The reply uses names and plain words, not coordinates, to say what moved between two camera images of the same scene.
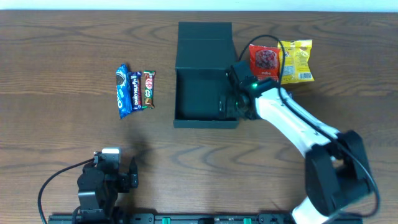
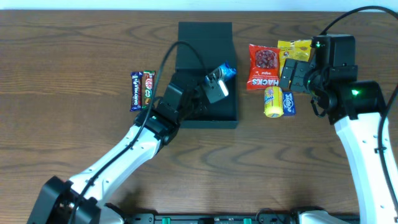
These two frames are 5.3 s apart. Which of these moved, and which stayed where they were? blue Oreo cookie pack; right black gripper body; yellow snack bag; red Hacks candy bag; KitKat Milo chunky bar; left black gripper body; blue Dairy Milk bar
Moved: blue Oreo cookie pack; right black gripper body; left black gripper body
Stayed: red Hacks candy bag; yellow snack bag; blue Dairy Milk bar; KitKat Milo chunky bar
